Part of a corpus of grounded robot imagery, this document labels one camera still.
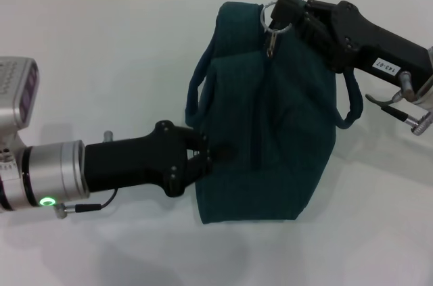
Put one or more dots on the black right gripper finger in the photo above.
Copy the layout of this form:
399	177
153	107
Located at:
314	25
287	7

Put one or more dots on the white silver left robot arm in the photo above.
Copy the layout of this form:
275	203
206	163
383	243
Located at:
40	178

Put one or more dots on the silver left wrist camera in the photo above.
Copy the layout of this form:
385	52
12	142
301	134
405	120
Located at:
17	96

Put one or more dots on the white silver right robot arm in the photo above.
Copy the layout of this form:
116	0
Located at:
427	79

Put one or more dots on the dark teal insulated lunch bag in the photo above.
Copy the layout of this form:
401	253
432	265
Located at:
270	130

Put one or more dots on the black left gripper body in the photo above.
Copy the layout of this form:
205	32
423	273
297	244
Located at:
135	164

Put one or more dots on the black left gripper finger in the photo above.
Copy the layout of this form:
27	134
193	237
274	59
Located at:
209	161
199	145

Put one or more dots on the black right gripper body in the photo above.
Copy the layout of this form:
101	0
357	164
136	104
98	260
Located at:
372	46

